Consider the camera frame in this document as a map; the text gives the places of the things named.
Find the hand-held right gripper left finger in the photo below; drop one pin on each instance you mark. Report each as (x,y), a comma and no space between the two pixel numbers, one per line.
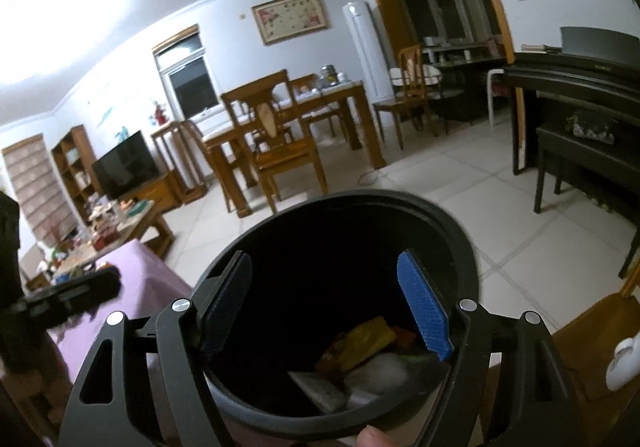
(227,307)

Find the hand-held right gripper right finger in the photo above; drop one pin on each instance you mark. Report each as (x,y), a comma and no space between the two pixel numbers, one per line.
(425,307)

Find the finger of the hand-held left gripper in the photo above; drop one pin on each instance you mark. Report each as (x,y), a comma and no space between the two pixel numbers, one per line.
(80,289)

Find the yellow wrapper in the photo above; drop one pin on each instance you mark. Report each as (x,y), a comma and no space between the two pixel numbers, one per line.
(357,342)

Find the white plastic bag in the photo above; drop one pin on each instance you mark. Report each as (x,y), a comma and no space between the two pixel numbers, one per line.
(377,372)

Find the black round bin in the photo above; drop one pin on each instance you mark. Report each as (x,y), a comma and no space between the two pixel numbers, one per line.
(310,252)

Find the person's right hand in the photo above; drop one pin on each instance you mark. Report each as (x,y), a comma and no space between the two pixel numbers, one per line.
(375,438)

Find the pink roman blind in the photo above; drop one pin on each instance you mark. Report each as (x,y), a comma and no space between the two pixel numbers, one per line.
(35,187)

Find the purple tablecloth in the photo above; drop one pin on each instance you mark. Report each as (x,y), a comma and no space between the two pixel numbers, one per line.
(145,272)

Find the wooden coffee table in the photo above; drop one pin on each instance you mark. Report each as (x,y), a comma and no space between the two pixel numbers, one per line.
(145,222)

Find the wooden bookshelf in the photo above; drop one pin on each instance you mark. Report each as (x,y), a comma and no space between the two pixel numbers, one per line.
(75,167)

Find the wooden television cabinet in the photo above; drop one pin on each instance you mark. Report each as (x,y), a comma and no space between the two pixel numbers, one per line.
(160,189)

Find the black flat television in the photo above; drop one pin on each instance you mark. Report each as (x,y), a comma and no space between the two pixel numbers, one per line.
(125,167)

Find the tall wooden plant stand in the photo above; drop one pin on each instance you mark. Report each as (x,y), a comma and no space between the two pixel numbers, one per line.
(172,162)

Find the wooden dining chair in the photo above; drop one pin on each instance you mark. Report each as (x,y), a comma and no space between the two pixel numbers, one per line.
(315,114)
(407,102)
(285,157)

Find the red flower vase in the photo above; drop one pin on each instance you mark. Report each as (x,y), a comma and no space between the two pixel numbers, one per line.
(160,113)

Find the white rounded object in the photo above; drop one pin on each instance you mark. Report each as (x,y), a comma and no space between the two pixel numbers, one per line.
(622,362)

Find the black piano bench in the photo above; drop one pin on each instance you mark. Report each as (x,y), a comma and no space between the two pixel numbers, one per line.
(555,137)

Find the wooden dining table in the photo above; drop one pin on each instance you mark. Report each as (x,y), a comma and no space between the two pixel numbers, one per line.
(350,102)

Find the white framed window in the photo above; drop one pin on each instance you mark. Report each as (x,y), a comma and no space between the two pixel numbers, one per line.
(187,77)

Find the round ceiling light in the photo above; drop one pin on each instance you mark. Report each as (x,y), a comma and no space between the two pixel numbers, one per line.
(65,12)

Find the patterned bag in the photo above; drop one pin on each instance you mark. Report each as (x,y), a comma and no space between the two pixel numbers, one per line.
(592,126)

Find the metal kettle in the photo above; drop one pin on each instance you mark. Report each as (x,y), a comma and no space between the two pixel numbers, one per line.
(328,74)

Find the white standing air conditioner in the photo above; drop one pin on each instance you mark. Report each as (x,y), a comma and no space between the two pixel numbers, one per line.
(361,57)

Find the black digital piano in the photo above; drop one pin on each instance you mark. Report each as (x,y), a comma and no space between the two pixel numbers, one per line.
(575,77)

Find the framed flower picture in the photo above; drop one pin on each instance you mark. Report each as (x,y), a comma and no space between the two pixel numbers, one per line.
(290,18)

